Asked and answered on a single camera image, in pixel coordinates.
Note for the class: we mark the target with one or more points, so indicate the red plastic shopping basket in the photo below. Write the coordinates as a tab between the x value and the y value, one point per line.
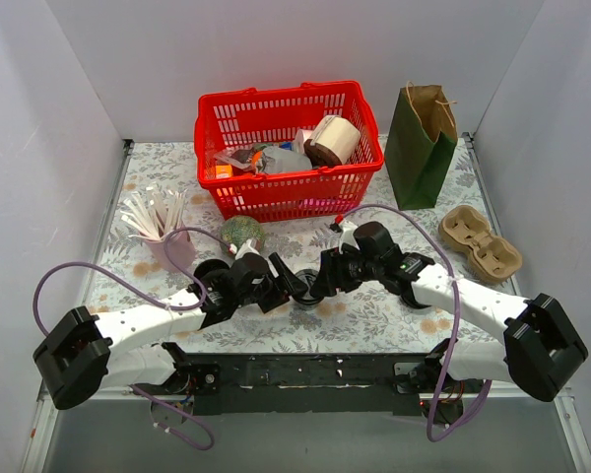
233	126

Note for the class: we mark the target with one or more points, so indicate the green paper bag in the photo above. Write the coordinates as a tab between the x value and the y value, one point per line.
420	145

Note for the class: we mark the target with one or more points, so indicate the pink cup of straws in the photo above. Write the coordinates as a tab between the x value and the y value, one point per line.
156	216

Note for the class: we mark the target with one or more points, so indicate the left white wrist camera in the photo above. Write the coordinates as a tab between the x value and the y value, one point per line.
250	246

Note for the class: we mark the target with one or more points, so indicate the grey plastic pouch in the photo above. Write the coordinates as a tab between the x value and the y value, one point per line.
276	160

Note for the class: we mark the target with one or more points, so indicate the brown cardboard cup carrier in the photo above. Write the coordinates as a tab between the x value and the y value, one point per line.
490	256

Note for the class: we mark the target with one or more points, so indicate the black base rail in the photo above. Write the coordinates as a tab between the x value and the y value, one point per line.
300	383

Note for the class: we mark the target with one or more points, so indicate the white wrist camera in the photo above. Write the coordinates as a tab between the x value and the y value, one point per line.
250	246
345	230

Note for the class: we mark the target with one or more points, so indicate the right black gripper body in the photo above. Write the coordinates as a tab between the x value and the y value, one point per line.
333	274

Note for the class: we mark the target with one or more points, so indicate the pink small roll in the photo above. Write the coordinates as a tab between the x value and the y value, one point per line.
301	136

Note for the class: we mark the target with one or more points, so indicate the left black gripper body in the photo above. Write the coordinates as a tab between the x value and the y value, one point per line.
278	284

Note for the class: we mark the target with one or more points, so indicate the stack of black lids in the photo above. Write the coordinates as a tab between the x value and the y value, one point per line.
408	298

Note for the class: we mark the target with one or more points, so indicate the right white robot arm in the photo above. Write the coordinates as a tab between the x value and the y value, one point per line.
534	344

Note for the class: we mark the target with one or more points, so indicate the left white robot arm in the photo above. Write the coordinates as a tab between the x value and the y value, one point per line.
74	356

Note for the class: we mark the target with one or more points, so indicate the orange small box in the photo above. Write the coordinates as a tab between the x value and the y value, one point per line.
223	171

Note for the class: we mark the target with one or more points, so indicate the dark coffee cup left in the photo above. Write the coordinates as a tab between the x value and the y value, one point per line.
210	269

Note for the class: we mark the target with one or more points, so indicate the floral table mat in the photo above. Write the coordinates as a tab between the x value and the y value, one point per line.
366	320

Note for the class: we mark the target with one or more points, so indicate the beige and brown roll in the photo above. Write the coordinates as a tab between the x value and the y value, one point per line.
332	142

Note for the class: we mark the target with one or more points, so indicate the green round melon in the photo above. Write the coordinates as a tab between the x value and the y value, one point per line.
238	229

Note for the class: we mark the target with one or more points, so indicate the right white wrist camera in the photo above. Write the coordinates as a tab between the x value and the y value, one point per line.
345	230

